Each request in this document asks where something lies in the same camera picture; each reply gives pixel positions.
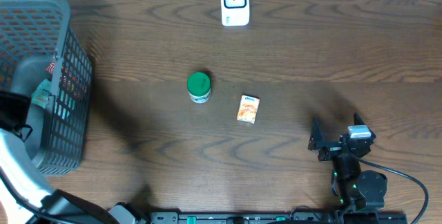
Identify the red chocolate bar wrapper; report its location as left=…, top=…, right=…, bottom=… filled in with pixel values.
left=59, top=62, right=90, bottom=99

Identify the white barcode scanner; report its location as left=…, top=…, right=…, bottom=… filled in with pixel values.
left=221, top=0, right=250, bottom=27

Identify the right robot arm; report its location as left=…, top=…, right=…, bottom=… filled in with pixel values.
left=308, top=114, right=387, bottom=212

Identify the small orange carton box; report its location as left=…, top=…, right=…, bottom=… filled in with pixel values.
left=237, top=95, right=260, bottom=124

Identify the green tissue wipes pack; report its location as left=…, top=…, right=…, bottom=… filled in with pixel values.
left=31, top=79, right=51, bottom=109

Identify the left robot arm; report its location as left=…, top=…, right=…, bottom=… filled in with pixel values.
left=1, top=91, right=117, bottom=223

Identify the green lid jar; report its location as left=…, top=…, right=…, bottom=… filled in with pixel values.
left=187, top=72, right=211, bottom=104

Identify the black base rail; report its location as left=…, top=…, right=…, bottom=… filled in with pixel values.
left=106, top=203, right=408, bottom=224

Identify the grey plastic basket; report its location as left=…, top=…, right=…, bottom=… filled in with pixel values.
left=1, top=0, right=93, bottom=176

